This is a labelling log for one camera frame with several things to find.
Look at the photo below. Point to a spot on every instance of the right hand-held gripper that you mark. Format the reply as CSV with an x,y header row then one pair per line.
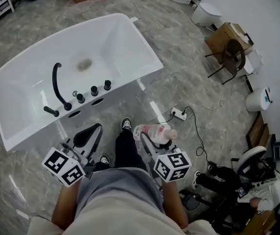
x,y
173,166

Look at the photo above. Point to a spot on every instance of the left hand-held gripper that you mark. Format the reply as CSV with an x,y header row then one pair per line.
x,y
61,166

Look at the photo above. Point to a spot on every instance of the white bathtub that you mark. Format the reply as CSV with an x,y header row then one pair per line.
x,y
120,45

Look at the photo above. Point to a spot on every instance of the person's left forearm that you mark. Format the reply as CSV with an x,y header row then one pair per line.
x,y
65,204

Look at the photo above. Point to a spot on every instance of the person's right forearm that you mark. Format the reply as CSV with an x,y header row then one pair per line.
x,y
175,204

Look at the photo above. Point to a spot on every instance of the person's left shoe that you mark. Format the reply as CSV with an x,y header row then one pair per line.
x,y
105,159

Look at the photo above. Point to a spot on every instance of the person's shoe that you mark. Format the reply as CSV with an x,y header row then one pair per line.
x,y
105,159
195,180
126,124

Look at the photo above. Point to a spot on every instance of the person's black trousers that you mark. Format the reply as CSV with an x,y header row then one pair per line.
x,y
127,150

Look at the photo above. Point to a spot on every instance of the person's right shoe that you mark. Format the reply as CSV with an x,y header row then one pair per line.
x,y
126,124

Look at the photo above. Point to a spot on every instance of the white power strip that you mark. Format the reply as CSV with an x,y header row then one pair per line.
x,y
178,113

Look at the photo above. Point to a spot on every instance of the black faucet knob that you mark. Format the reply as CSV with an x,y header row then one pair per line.
x,y
95,90
80,98
107,85

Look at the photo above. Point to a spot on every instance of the chrome overflow knob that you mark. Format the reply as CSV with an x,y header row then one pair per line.
x,y
75,93

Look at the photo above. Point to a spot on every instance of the black hand shower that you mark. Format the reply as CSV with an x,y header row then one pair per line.
x,y
50,110

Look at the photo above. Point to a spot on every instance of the person's grey shirt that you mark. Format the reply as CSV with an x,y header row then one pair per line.
x,y
115,190

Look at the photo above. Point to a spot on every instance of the black curved faucet spout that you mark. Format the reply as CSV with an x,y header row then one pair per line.
x,y
56,87

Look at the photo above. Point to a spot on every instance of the black round mesh base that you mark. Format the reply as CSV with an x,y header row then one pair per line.
x,y
189,199

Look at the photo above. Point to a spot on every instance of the person's beige garment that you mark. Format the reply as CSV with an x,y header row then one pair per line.
x,y
120,221

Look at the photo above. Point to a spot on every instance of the white round padded seat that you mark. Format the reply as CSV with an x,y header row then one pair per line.
x,y
250,155

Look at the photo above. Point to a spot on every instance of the stack of wooden frames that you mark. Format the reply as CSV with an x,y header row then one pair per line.
x,y
257,131

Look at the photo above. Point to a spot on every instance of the white toilet with blue label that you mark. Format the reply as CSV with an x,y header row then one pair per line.
x,y
257,100

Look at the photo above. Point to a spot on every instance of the wooden chair with black legs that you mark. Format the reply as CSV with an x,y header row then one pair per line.
x,y
233,55

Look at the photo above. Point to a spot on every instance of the flat cardboard box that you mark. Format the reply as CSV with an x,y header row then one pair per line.
x,y
218,38

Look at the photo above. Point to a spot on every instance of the small white box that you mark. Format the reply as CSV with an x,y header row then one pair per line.
x,y
253,60

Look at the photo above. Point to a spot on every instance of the small white bracket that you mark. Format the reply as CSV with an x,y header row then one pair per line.
x,y
134,19

